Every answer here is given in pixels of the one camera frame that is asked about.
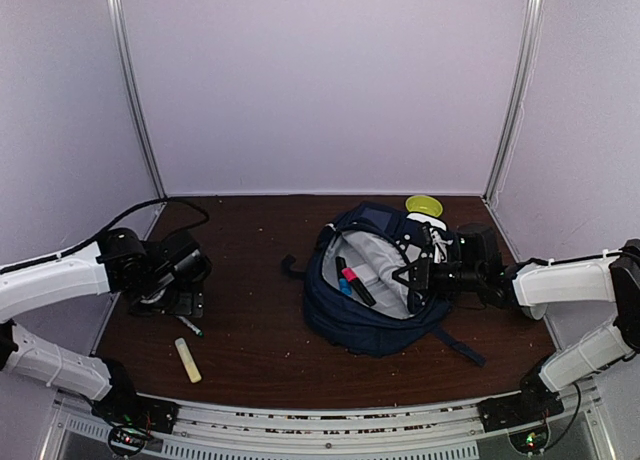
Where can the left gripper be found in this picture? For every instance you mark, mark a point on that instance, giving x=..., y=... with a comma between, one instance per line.
x=188, y=304

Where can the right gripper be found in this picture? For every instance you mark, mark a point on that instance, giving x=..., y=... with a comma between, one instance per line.
x=424, y=267

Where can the pink highlighter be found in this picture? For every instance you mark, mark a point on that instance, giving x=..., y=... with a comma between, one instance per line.
x=359, y=287

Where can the blue highlighter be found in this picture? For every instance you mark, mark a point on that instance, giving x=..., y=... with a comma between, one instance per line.
x=344, y=285

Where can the navy blue backpack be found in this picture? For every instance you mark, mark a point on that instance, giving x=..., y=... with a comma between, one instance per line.
x=384, y=238

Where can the yellow highlighter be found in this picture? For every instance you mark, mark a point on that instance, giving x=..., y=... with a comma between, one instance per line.
x=187, y=360

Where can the white charger cube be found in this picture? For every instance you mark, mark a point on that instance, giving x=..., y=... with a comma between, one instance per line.
x=369, y=278

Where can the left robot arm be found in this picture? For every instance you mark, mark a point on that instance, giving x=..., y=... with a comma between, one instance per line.
x=164, y=277

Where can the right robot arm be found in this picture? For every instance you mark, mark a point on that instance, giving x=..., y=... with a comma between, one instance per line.
x=532, y=285

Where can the silver grey marker pen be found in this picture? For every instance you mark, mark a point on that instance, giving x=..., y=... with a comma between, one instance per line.
x=191, y=326

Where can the green bowl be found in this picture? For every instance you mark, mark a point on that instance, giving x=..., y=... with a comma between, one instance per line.
x=424, y=204

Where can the grey white bowl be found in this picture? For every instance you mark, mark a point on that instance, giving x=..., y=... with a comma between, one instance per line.
x=534, y=312

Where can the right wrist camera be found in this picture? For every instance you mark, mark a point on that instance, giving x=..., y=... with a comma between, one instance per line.
x=442, y=244

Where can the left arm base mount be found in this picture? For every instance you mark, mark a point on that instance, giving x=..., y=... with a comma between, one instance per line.
x=145, y=414

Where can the aluminium front rail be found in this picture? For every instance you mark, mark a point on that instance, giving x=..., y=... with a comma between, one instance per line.
x=449, y=430

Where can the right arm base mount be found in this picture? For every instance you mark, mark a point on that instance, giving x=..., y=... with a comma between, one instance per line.
x=498, y=413

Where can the right aluminium post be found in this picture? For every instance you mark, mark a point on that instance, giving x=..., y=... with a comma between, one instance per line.
x=514, y=112

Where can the aluminium post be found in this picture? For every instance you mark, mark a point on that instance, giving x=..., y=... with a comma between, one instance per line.
x=514, y=112
x=117, y=16

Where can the left aluminium post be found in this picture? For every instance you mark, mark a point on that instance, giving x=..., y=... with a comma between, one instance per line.
x=117, y=16

